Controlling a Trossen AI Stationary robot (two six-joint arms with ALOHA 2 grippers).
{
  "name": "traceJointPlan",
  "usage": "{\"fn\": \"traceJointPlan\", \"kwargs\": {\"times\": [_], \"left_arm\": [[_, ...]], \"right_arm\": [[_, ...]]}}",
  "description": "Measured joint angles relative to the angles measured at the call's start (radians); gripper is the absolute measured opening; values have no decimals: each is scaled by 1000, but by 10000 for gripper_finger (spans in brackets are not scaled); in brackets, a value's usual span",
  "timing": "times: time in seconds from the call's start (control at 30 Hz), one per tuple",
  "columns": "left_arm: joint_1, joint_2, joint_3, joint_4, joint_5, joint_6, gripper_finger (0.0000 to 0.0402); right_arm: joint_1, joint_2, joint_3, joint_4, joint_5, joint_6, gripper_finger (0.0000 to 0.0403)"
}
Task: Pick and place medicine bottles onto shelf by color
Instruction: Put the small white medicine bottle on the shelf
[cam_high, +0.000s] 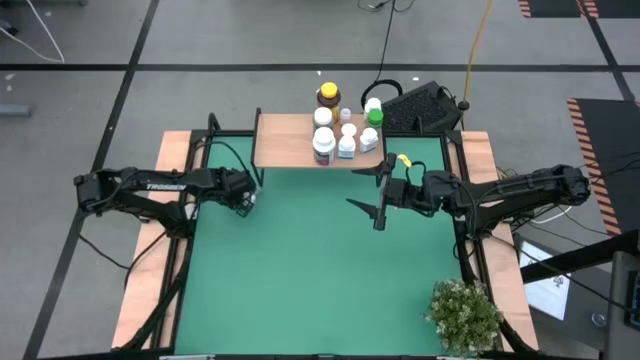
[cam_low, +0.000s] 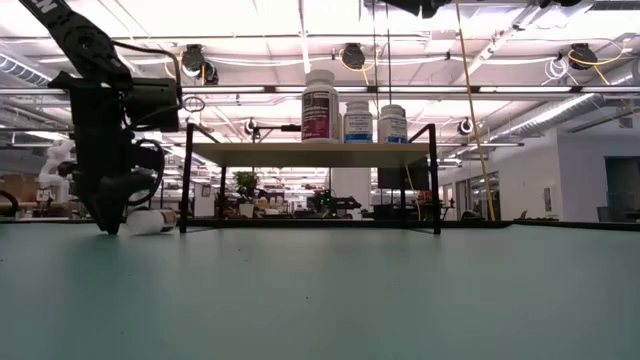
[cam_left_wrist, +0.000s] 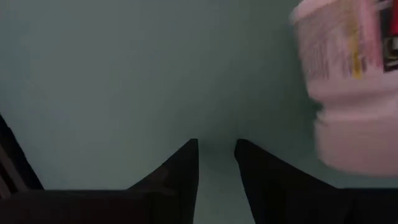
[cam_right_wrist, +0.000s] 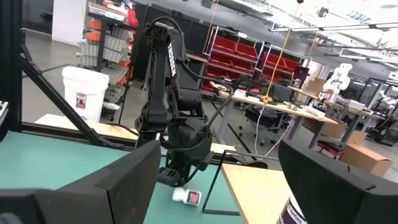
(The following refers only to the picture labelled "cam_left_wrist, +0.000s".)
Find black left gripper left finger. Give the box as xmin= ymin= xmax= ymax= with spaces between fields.
xmin=127 ymin=138 xmax=200 ymax=224

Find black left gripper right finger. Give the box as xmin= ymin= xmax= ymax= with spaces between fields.
xmin=234 ymin=138 xmax=352 ymax=224

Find small white labelled pill bottle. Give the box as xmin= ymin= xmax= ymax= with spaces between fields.
xmin=288 ymin=0 xmax=398 ymax=179

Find black metal table frame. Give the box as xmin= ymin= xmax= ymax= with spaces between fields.
xmin=0 ymin=114 xmax=45 ymax=200

